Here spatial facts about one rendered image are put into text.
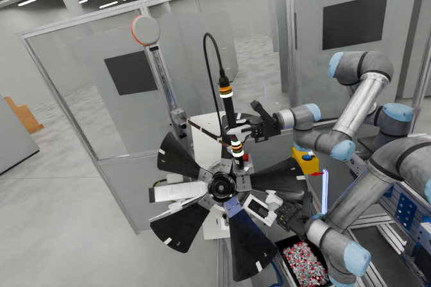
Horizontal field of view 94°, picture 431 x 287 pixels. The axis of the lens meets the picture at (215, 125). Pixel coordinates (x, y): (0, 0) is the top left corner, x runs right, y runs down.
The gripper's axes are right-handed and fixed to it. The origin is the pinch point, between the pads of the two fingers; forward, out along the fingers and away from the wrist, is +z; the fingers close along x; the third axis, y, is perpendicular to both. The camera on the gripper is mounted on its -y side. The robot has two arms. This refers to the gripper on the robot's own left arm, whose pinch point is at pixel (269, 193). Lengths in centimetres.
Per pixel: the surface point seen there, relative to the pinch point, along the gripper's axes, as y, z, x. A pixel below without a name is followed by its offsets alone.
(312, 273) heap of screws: 3.4, -18.1, 32.9
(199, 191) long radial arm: 18.9, 30.7, 5.0
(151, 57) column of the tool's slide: -2, 80, -56
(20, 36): 53, 143, -92
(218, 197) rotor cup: 16.9, 12.7, -3.3
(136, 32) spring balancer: 0, 80, -71
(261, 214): 3.4, 5.6, 16.5
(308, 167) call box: -35.4, 7.4, 18.5
